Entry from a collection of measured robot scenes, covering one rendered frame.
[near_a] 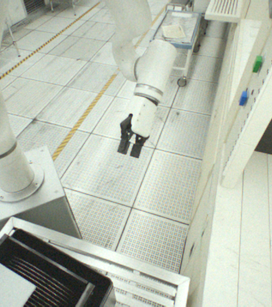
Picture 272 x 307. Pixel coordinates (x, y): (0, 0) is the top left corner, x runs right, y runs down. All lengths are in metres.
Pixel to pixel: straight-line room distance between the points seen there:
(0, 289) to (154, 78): 0.57
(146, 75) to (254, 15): 1.51
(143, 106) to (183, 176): 1.29
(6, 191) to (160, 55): 0.69
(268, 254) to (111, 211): 1.16
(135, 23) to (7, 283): 0.57
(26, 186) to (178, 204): 1.11
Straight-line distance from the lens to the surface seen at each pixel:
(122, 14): 0.63
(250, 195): 0.83
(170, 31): 2.88
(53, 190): 0.94
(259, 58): 0.71
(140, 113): 0.67
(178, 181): 1.88
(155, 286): 0.76
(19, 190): 0.96
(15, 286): 0.47
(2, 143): 0.81
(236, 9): 2.47
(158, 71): 0.71
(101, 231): 1.66
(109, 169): 1.93
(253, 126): 0.64
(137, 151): 0.73
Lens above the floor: 1.50
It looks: 49 degrees down
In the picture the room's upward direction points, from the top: straight up
